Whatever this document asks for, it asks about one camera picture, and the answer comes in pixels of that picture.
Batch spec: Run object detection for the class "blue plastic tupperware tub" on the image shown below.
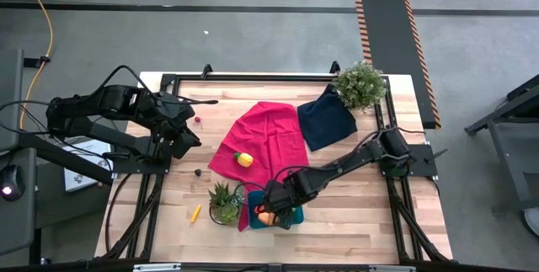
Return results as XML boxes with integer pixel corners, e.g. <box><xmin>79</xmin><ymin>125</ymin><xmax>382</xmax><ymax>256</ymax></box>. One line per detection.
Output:
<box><xmin>247</xmin><ymin>189</ymin><xmax>305</xmax><ymax>231</ymax></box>

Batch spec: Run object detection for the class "black striped floor mat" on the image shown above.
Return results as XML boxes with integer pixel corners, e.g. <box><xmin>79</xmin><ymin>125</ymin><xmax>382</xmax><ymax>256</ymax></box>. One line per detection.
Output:
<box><xmin>352</xmin><ymin>0</ymin><xmax>442</xmax><ymax>131</ymax></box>

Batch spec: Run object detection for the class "dark metal cart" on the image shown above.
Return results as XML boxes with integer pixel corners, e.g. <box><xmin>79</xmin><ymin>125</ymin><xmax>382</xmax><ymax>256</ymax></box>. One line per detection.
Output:
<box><xmin>463</xmin><ymin>73</ymin><xmax>539</xmax><ymax>239</ymax></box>

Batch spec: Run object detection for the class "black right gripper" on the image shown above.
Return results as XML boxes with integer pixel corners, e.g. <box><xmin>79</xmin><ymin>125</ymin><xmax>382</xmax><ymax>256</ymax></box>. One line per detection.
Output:
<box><xmin>263</xmin><ymin>173</ymin><xmax>304</xmax><ymax>231</ymax></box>

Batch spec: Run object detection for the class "yellow pineapple toy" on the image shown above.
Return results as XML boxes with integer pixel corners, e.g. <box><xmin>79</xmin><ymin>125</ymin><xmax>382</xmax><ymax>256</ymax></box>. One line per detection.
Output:
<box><xmin>233</xmin><ymin>152</ymin><xmax>255</xmax><ymax>168</ymax></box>

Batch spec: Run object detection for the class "black aluminium table frame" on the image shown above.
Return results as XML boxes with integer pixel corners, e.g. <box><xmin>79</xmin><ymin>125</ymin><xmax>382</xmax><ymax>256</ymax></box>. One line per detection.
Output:
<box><xmin>94</xmin><ymin>61</ymin><xmax>454</xmax><ymax>272</ymax></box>

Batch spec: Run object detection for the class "succulent plant in black pot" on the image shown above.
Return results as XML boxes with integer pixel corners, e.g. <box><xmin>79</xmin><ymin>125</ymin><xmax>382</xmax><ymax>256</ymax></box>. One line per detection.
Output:
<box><xmin>207</xmin><ymin>180</ymin><xmax>246</xmax><ymax>227</ymax></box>

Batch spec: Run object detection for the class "black computer mouse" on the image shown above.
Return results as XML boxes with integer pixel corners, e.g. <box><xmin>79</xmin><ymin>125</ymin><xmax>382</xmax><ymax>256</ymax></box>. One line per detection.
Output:
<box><xmin>0</xmin><ymin>164</ymin><xmax>25</xmax><ymax>202</ymax></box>

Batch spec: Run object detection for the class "bushy green potted plant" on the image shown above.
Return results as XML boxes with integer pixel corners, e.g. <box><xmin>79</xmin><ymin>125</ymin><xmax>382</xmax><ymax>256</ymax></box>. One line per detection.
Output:
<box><xmin>332</xmin><ymin>60</ymin><xmax>388</xmax><ymax>111</ymax></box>

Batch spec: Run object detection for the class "red cloth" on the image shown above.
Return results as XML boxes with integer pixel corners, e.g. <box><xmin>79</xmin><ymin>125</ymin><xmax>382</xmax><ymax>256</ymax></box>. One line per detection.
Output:
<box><xmin>207</xmin><ymin>101</ymin><xmax>311</xmax><ymax>232</ymax></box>

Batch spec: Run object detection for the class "white printed manual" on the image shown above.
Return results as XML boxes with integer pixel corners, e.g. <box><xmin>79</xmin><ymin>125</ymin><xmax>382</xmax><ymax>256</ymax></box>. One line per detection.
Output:
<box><xmin>61</xmin><ymin>136</ymin><xmax>115</xmax><ymax>193</ymax></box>

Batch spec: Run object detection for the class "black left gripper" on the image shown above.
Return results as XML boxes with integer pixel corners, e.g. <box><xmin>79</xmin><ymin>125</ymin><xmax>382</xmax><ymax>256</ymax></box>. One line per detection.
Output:
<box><xmin>153</xmin><ymin>94</ymin><xmax>202</xmax><ymax>159</ymax></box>

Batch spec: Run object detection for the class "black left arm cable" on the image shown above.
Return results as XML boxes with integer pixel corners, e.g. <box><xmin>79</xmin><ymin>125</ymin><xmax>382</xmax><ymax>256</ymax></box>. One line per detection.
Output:
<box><xmin>88</xmin><ymin>64</ymin><xmax>219</xmax><ymax>107</ymax></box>

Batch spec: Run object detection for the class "slim yellow produce toy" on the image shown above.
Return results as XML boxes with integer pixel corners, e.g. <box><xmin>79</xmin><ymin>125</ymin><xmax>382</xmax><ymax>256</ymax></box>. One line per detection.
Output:
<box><xmin>189</xmin><ymin>204</ymin><xmax>203</xmax><ymax>225</ymax></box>

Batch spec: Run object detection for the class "light orange fruit toy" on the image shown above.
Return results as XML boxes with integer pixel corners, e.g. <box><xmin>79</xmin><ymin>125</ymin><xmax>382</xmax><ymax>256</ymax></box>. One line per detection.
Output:
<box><xmin>257</xmin><ymin>211</ymin><xmax>279</xmax><ymax>227</ymax></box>

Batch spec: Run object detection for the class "yellow floor cable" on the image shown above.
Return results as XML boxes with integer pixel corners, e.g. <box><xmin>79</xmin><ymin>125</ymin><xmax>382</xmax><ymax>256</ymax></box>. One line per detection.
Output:
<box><xmin>15</xmin><ymin>0</ymin><xmax>55</xmax><ymax>130</ymax></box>

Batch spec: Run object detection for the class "black diagonal beam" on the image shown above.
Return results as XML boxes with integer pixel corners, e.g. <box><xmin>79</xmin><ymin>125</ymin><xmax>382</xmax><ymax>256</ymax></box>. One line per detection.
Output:
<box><xmin>16</xmin><ymin>131</ymin><xmax>115</xmax><ymax>187</ymax></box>

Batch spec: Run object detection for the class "navy blue cloth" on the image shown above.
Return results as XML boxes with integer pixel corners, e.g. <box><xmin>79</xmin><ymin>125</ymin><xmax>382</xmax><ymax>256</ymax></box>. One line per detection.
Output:
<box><xmin>296</xmin><ymin>83</ymin><xmax>359</xmax><ymax>152</ymax></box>

